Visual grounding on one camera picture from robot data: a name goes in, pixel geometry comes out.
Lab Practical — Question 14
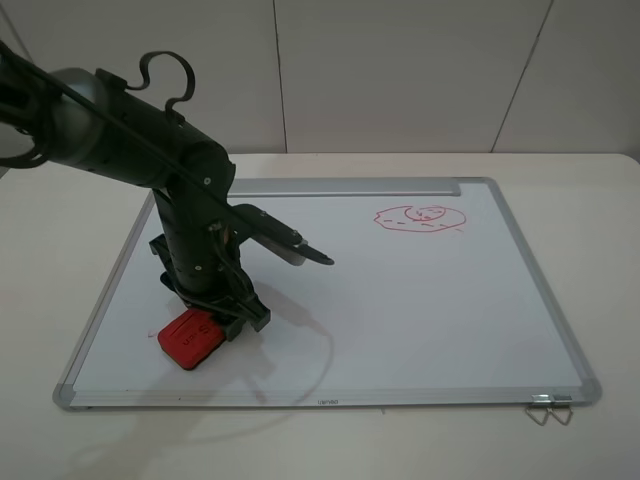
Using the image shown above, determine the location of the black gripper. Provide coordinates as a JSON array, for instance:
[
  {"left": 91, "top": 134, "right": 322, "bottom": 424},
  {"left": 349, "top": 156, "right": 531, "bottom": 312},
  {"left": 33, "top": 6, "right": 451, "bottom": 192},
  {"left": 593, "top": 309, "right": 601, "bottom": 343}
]
[{"left": 149, "top": 234, "right": 271, "bottom": 342}]

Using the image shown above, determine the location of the red whiteboard eraser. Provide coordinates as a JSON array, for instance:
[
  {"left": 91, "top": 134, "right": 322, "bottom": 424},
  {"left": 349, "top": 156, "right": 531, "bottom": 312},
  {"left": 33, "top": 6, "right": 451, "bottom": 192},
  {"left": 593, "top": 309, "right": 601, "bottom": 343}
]
[{"left": 157, "top": 308, "right": 226, "bottom": 371}]

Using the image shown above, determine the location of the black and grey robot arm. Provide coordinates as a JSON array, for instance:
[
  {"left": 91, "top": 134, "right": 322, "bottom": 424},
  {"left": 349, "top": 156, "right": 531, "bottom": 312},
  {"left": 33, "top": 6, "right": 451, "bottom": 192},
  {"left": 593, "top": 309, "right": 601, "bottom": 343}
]
[{"left": 1, "top": 57, "right": 271, "bottom": 339}]

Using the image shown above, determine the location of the white aluminium-framed whiteboard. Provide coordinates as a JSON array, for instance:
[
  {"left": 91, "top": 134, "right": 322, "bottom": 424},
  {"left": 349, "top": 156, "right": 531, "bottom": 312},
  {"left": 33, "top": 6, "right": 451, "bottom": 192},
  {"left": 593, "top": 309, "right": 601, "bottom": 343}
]
[{"left": 53, "top": 178, "right": 602, "bottom": 410}]

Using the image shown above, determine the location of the grey marker tray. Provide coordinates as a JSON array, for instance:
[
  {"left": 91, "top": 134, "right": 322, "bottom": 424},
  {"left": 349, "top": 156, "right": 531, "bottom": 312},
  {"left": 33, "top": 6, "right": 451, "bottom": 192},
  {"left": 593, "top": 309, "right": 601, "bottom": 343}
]
[{"left": 229, "top": 177, "right": 461, "bottom": 198}]

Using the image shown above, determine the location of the left metal hanging clip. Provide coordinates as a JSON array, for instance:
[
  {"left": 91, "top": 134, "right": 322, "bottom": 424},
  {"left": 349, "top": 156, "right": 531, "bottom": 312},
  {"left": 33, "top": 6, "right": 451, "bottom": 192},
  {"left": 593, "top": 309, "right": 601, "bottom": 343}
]
[{"left": 524, "top": 394, "right": 553, "bottom": 426}]

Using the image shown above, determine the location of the metal hanging clip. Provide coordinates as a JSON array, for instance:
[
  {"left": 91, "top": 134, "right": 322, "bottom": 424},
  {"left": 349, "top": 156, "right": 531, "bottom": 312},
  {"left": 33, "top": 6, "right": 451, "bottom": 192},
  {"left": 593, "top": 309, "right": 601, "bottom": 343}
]
[
  {"left": 547, "top": 395, "right": 573, "bottom": 426},
  {"left": 524, "top": 394, "right": 553, "bottom": 426}
]

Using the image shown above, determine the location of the right metal hanging clip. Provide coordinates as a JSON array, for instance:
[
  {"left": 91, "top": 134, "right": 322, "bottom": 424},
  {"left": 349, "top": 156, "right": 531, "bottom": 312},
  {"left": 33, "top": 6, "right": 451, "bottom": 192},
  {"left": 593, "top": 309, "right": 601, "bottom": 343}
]
[{"left": 547, "top": 395, "right": 573, "bottom": 426}]

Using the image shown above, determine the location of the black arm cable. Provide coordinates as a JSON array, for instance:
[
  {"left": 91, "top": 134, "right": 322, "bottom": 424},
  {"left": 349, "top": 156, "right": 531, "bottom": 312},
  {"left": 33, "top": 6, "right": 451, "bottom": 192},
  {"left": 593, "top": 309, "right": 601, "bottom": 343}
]
[{"left": 0, "top": 39, "right": 301, "bottom": 261}]

